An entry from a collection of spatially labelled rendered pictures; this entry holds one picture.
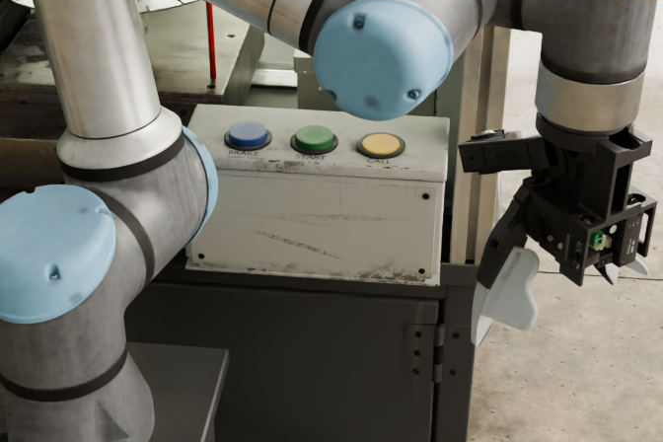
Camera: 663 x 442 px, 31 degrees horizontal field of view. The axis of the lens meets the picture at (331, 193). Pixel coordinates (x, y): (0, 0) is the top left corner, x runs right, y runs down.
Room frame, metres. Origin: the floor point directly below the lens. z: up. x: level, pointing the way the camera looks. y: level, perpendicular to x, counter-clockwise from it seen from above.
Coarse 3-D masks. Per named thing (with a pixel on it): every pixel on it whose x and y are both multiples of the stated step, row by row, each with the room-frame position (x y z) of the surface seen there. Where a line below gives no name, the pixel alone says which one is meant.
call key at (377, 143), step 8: (368, 136) 1.08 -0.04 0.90; (376, 136) 1.08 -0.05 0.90; (384, 136) 1.08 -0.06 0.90; (392, 136) 1.08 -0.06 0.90; (368, 144) 1.06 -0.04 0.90; (376, 144) 1.06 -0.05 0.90; (384, 144) 1.06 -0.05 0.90; (392, 144) 1.06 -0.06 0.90; (400, 144) 1.06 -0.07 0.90; (376, 152) 1.05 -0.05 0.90; (384, 152) 1.04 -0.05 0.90; (392, 152) 1.05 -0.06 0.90
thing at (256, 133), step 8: (232, 128) 1.08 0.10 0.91; (240, 128) 1.08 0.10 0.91; (248, 128) 1.08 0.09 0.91; (256, 128) 1.08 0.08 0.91; (264, 128) 1.08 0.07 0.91; (232, 136) 1.07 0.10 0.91; (240, 136) 1.07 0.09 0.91; (248, 136) 1.07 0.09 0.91; (256, 136) 1.07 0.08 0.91; (264, 136) 1.07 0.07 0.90; (240, 144) 1.06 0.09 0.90; (248, 144) 1.06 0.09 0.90; (256, 144) 1.06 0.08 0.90
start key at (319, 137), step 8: (304, 128) 1.08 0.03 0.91; (312, 128) 1.08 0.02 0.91; (320, 128) 1.08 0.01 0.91; (328, 128) 1.08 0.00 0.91; (296, 136) 1.07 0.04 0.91; (304, 136) 1.07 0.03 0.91; (312, 136) 1.07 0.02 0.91; (320, 136) 1.07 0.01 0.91; (328, 136) 1.07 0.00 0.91; (296, 144) 1.06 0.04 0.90; (304, 144) 1.05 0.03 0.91; (312, 144) 1.05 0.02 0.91; (320, 144) 1.05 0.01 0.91; (328, 144) 1.06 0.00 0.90
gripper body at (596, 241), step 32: (544, 128) 0.75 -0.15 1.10; (576, 160) 0.74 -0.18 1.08; (608, 160) 0.71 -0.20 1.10; (544, 192) 0.75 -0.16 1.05; (576, 192) 0.74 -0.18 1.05; (608, 192) 0.71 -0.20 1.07; (640, 192) 0.75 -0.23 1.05; (544, 224) 0.75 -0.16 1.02; (576, 224) 0.71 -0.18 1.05; (608, 224) 0.71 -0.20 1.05; (640, 224) 0.73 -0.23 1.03; (576, 256) 0.72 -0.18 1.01; (608, 256) 0.73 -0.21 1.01
